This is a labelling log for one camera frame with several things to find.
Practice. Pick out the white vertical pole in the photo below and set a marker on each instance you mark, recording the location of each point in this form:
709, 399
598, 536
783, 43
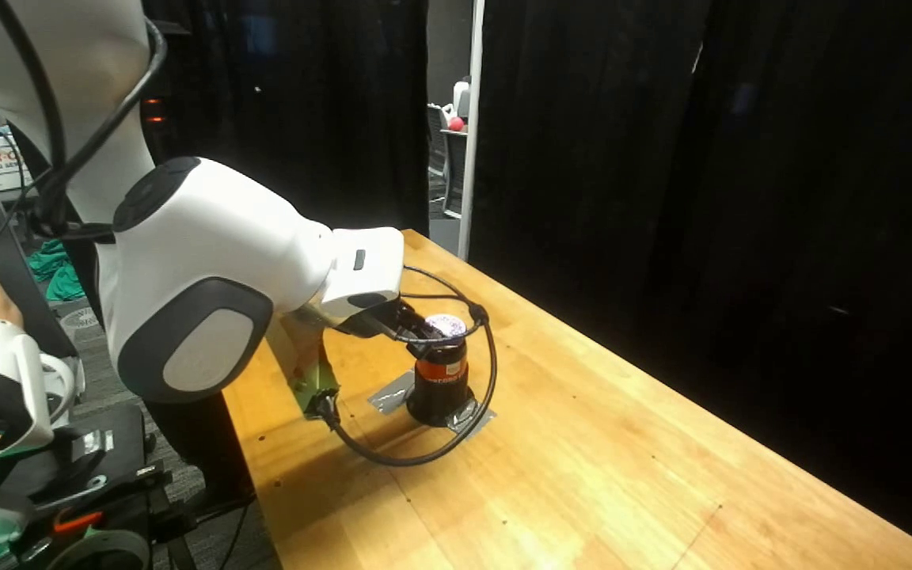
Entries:
469, 129

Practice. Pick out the grey duct tape patch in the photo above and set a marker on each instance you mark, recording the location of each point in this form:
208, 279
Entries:
450, 405

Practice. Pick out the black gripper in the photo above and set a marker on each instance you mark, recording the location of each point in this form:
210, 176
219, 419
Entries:
371, 313

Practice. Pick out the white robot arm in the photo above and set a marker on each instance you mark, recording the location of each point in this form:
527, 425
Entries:
193, 259

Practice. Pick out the dark cup with white lid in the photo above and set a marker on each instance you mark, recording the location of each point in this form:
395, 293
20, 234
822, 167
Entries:
440, 365

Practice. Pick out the black curtain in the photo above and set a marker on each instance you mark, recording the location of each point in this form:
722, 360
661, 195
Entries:
721, 190

